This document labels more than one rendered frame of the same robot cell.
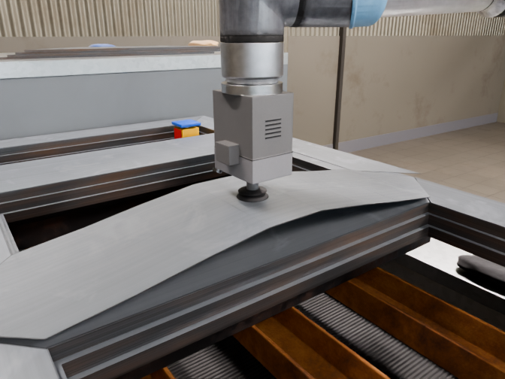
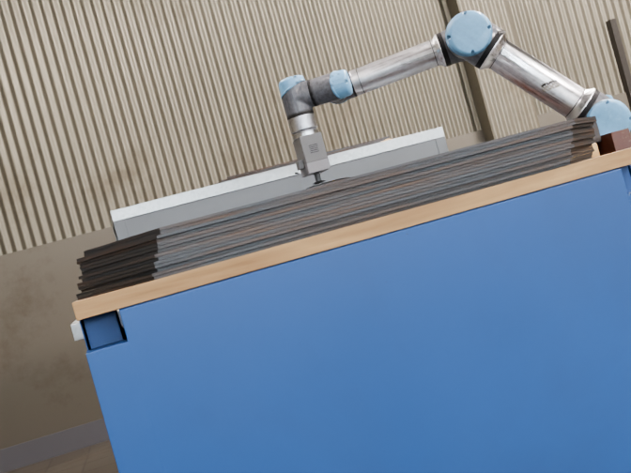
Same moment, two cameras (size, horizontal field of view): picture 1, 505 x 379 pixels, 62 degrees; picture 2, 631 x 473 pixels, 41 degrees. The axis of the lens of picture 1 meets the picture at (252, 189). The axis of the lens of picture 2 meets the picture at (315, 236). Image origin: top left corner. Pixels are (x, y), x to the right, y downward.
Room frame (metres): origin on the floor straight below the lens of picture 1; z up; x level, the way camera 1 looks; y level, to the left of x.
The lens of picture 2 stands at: (-1.65, -0.85, 0.80)
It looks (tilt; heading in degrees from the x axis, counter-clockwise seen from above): 1 degrees down; 22
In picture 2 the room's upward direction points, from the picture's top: 15 degrees counter-clockwise
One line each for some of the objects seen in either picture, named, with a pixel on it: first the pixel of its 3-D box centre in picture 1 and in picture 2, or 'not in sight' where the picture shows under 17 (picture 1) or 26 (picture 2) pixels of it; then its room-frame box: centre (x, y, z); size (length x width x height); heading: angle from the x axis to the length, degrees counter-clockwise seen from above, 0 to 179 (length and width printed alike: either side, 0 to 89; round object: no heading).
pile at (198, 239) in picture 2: not in sight; (338, 206); (-0.45, -0.40, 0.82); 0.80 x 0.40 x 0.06; 126
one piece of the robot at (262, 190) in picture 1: (252, 186); not in sight; (0.53, 0.00, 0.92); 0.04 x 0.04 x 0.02
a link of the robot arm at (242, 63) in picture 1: (250, 62); (302, 125); (0.53, 0.00, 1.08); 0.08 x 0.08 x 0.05
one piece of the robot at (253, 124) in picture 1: (243, 128); (306, 153); (0.52, 0.01, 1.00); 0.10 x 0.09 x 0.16; 127
